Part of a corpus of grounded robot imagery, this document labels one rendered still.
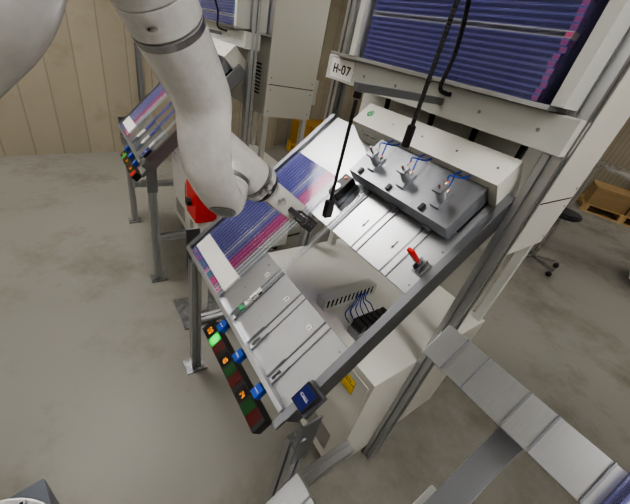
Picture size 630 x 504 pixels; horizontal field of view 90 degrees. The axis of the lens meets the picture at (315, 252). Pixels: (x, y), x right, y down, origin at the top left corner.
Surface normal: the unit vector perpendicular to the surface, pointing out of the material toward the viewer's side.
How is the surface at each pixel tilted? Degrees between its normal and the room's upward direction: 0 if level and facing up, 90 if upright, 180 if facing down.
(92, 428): 0
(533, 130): 90
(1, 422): 0
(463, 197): 43
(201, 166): 89
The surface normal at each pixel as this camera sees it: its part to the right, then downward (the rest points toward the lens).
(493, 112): -0.80, 0.18
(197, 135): -0.12, 0.38
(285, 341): -0.40, -0.48
